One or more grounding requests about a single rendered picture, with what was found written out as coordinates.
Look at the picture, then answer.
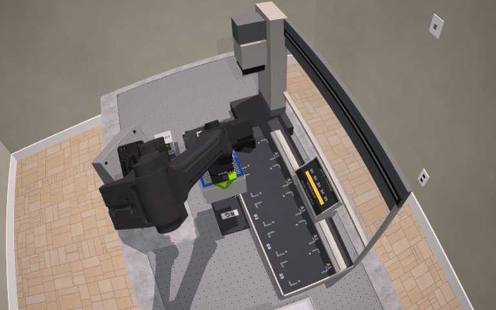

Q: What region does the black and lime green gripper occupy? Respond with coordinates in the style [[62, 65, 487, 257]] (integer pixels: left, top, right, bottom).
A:
[[208, 160, 237, 189]]

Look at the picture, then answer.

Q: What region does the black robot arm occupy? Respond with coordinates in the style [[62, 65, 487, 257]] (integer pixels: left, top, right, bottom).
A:
[[99, 116, 256, 234]]

